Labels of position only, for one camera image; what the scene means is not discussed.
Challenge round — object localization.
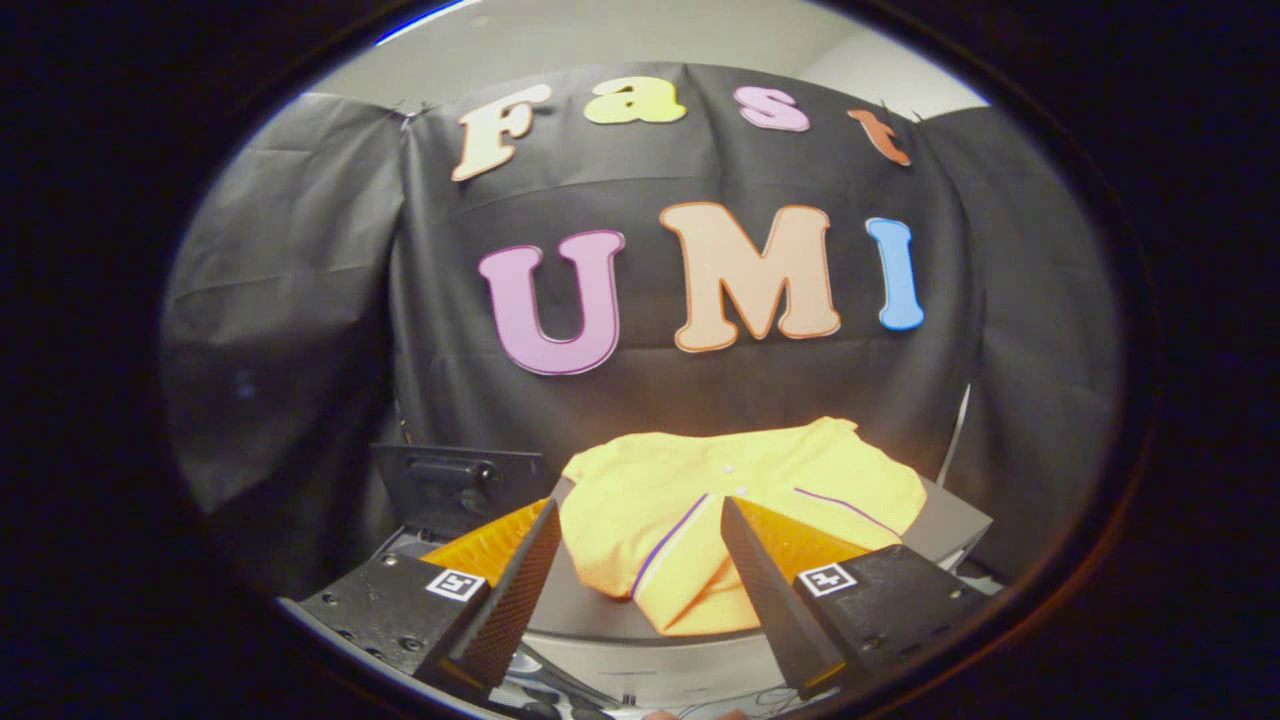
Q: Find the grey washing machine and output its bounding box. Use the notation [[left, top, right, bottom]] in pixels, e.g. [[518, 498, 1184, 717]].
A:
[[375, 525, 626, 716]]

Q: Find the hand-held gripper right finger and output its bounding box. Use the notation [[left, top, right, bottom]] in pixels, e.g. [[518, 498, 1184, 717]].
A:
[[720, 497, 993, 701]]

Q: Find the orange yellow shirt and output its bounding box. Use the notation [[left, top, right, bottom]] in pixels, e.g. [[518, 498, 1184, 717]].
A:
[[560, 417, 928, 638]]

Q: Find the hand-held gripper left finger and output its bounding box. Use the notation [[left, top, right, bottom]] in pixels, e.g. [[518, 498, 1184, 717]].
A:
[[283, 498, 563, 703]]

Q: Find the black backdrop cloth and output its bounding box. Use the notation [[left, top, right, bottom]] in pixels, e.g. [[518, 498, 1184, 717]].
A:
[[160, 62, 1121, 601]]

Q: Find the beige cabinet with dark frame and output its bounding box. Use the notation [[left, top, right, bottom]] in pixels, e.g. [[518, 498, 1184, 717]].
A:
[[520, 475, 994, 706]]

